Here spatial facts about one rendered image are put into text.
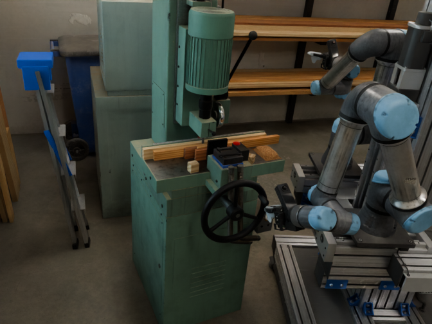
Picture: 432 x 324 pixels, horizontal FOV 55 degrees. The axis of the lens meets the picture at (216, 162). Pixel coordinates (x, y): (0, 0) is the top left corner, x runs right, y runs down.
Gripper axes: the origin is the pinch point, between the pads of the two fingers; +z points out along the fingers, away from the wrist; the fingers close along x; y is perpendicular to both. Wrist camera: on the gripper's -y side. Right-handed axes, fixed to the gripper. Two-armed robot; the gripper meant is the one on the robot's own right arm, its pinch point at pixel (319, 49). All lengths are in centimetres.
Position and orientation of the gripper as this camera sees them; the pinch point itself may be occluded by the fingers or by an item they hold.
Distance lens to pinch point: 248.8
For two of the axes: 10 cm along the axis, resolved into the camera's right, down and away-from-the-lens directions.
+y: 0.5, 8.6, 5.1
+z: -2.9, -4.8, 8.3
